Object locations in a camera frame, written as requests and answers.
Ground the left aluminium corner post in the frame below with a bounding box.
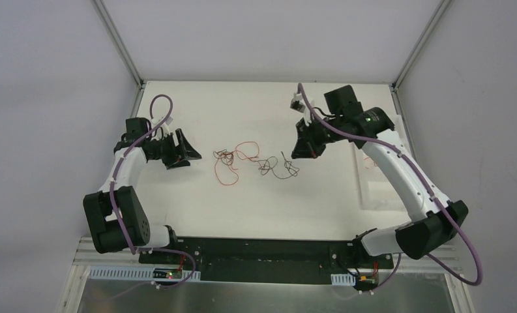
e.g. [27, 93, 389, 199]
[91, 0, 143, 89]

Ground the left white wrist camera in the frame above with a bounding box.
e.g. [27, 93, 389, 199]
[151, 116, 173, 140]

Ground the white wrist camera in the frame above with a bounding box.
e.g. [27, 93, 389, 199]
[151, 116, 173, 140]
[289, 93, 312, 124]

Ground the white slotted cable duct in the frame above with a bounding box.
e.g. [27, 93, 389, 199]
[89, 266, 201, 282]
[331, 273, 356, 286]

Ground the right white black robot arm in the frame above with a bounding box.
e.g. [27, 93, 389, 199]
[290, 84, 469, 267]

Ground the left white slotted cable duct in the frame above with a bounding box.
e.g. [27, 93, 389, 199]
[89, 266, 201, 282]

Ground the white foam compartment tray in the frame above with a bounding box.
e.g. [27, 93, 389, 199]
[349, 113, 419, 211]

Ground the aluminium front frame rail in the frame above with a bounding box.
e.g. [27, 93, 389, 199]
[72, 237, 463, 273]

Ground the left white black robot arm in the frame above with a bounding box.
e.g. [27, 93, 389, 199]
[83, 117, 201, 264]

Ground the right white slotted cable duct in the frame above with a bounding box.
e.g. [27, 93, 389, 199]
[331, 273, 356, 286]

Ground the aluminium corner post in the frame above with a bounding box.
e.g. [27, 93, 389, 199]
[91, 0, 143, 89]
[392, 0, 453, 93]

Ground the left green controller board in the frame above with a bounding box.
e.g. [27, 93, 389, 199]
[153, 268, 183, 280]

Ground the right aluminium corner post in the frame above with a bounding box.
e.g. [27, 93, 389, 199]
[392, 0, 453, 93]

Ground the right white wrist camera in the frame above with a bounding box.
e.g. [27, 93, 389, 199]
[289, 93, 312, 124]

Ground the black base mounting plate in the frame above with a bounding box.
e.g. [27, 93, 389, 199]
[139, 237, 394, 285]

